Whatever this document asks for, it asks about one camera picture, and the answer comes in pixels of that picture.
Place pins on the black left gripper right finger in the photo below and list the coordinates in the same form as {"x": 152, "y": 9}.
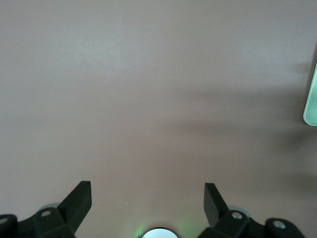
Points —
{"x": 215, "y": 205}

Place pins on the light green rectangular tray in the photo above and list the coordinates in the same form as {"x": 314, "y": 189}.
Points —
{"x": 311, "y": 104}

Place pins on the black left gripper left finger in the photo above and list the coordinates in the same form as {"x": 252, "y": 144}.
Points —
{"x": 74, "y": 208}

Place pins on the brown table mat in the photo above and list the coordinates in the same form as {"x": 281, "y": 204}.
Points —
{"x": 123, "y": 99}

